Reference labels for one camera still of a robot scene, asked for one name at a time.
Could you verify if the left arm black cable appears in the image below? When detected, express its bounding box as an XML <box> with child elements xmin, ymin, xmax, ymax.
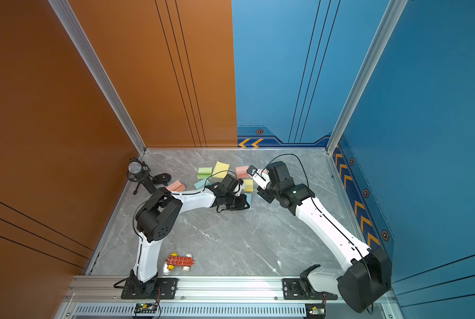
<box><xmin>132</xmin><ymin>169</ymin><xmax>238</xmax><ymax>280</ymax></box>

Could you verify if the small yellow memo pad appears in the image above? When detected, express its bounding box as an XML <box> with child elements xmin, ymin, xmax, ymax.
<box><xmin>243</xmin><ymin>179</ymin><xmax>254</xmax><ymax>193</ymax></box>

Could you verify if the aluminium front rail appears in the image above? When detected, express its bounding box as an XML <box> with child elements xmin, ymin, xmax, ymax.
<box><xmin>56</xmin><ymin>276</ymin><xmax>403</xmax><ymax>318</ymax></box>

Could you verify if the large yellow memo pad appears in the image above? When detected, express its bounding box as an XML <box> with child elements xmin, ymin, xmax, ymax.
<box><xmin>212</xmin><ymin>161</ymin><xmax>230</xmax><ymax>179</ymax></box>

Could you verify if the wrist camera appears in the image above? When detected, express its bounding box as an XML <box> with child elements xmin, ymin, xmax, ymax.
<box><xmin>235</xmin><ymin>183</ymin><xmax>246</xmax><ymax>197</ymax></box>
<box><xmin>247</xmin><ymin>165</ymin><xmax>271</xmax><ymax>190</ymax></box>

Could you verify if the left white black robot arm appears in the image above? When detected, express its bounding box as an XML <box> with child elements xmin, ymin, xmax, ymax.
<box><xmin>128</xmin><ymin>175</ymin><xmax>250</xmax><ymax>294</ymax></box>

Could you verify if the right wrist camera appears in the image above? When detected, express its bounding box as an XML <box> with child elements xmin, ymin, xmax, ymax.
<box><xmin>247</xmin><ymin>165</ymin><xmax>271</xmax><ymax>190</ymax></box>

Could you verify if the pink memo pad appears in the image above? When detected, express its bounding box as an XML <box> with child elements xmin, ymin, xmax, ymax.
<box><xmin>236</xmin><ymin>166</ymin><xmax>249</xmax><ymax>179</ymax></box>
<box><xmin>166</xmin><ymin>180</ymin><xmax>186</xmax><ymax>192</ymax></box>

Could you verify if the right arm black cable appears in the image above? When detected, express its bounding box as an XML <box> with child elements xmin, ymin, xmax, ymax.
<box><xmin>260</xmin><ymin>153</ymin><xmax>376</xmax><ymax>314</ymax></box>

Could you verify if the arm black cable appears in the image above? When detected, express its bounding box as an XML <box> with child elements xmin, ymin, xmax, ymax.
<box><xmin>132</xmin><ymin>169</ymin><xmax>238</xmax><ymax>280</ymax></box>
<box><xmin>260</xmin><ymin>153</ymin><xmax>376</xmax><ymax>314</ymax></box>

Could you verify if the left green circuit board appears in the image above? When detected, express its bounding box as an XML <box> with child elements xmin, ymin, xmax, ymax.
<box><xmin>133</xmin><ymin>303</ymin><xmax>159</xmax><ymax>316</ymax></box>

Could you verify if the red toy brick car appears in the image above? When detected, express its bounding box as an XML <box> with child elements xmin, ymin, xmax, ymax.
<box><xmin>166</xmin><ymin>253</ymin><xmax>196</xmax><ymax>271</ymax></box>

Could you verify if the small green memo pad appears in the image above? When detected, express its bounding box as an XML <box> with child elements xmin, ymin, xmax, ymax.
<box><xmin>197</xmin><ymin>167</ymin><xmax>213</xmax><ymax>179</ymax></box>

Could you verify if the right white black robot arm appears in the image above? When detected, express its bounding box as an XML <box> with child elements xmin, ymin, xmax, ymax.
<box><xmin>247</xmin><ymin>161</ymin><xmax>392</xmax><ymax>313</ymax></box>

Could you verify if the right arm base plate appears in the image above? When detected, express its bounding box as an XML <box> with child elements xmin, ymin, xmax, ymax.
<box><xmin>281</xmin><ymin>278</ymin><xmax>338</xmax><ymax>301</ymax></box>

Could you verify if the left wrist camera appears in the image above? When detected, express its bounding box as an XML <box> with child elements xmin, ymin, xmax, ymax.
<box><xmin>235</xmin><ymin>183</ymin><xmax>246</xmax><ymax>197</ymax></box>

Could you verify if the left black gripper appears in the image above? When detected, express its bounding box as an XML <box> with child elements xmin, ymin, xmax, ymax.
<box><xmin>225</xmin><ymin>194</ymin><xmax>252</xmax><ymax>211</ymax></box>

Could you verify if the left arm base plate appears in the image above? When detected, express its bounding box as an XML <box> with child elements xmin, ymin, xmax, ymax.
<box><xmin>121</xmin><ymin>278</ymin><xmax>178</xmax><ymax>300</ymax></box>

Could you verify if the blue curved memo pad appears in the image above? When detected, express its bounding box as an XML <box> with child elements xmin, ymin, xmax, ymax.
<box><xmin>245</xmin><ymin>193</ymin><xmax>252</xmax><ymax>206</ymax></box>

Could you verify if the right circuit board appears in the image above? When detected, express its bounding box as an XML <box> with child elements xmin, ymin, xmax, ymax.
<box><xmin>305</xmin><ymin>304</ymin><xmax>326</xmax><ymax>319</ymax></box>

